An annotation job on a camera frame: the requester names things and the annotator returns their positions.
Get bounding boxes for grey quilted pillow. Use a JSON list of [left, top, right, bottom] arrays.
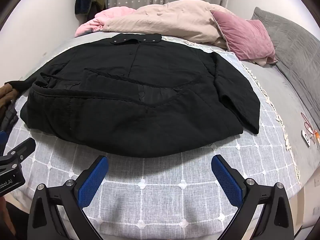
[[251, 7, 320, 120]]

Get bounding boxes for pink fleece blanket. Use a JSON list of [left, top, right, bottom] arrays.
[[74, 7, 137, 37]]

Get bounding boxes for black jacket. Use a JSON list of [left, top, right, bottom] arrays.
[[4, 32, 261, 158]]

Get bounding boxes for dark quilted cloth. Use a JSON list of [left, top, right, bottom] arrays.
[[0, 100, 19, 140]]

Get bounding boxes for light grey checked blanket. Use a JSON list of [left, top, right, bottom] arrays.
[[2, 35, 304, 235]]

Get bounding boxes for small white device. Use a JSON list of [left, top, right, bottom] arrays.
[[301, 129, 312, 147]]

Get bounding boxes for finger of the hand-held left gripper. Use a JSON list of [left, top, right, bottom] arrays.
[[0, 129, 7, 152], [9, 137, 36, 165]]

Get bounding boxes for beige duvet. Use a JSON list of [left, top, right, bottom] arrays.
[[101, 0, 237, 49]]

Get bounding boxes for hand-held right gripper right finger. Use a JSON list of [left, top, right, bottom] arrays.
[[211, 154, 294, 240]]

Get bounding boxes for pink cable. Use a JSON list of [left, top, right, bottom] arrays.
[[301, 112, 320, 144]]

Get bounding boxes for brown cloth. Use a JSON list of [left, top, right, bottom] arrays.
[[0, 82, 20, 113]]

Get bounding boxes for pink velvet pillow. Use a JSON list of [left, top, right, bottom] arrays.
[[209, 9, 278, 67]]

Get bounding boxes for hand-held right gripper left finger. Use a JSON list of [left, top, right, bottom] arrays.
[[27, 155, 109, 240]]

